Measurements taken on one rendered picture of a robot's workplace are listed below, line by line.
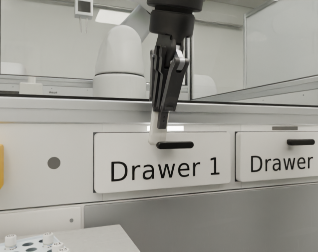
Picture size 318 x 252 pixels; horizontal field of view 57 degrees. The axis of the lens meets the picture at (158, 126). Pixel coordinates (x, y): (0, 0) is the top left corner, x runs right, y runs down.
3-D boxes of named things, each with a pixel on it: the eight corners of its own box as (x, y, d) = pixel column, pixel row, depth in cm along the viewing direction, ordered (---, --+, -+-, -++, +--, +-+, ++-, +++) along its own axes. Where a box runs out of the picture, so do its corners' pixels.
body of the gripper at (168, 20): (144, 8, 51) (139, 62, 54) (161, 7, 43) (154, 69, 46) (183, 14, 53) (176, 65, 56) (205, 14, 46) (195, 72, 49)
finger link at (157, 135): (168, 108, 54) (169, 109, 53) (163, 143, 56) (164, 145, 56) (153, 108, 53) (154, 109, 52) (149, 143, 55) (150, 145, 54)
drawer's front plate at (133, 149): (230, 183, 63) (230, 132, 63) (95, 194, 53) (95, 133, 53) (225, 181, 65) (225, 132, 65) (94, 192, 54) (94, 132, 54)
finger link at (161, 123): (167, 100, 53) (173, 105, 50) (163, 127, 54) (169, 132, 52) (159, 100, 52) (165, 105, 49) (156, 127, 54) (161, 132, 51)
